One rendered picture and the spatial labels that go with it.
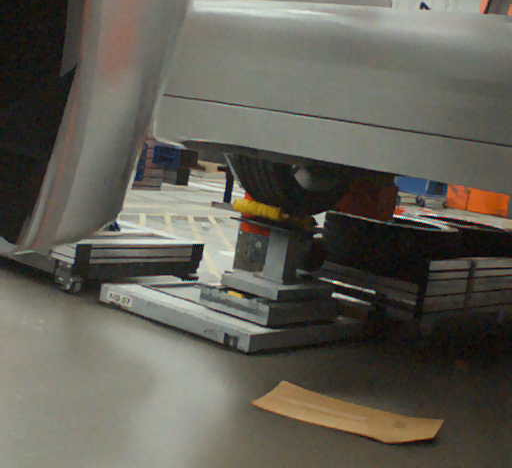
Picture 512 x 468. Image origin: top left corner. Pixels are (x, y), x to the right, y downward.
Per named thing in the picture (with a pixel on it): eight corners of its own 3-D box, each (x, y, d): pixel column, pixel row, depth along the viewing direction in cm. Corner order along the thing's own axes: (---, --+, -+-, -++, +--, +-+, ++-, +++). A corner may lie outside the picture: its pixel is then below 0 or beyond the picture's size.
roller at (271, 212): (281, 222, 394) (284, 208, 393) (226, 209, 412) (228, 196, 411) (290, 223, 398) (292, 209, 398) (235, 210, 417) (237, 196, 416)
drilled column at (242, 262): (243, 294, 492) (256, 212, 489) (228, 290, 499) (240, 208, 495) (255, 293, 500) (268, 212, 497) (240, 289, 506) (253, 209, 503)
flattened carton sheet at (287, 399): (425, 453, 282) (427, 442, 282) (250, 407, 301) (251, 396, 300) (443, 428, 310) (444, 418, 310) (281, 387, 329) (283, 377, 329)
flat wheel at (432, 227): (438, 287, 434) (448, 235, 432) (299, 258, 458) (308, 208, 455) (464, 274, 496) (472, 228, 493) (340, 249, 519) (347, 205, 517)
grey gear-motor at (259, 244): (311, 314, 425) (324, 235, 422) (237, 292, 451) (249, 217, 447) (334, 312, 439) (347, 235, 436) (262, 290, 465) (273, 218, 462)
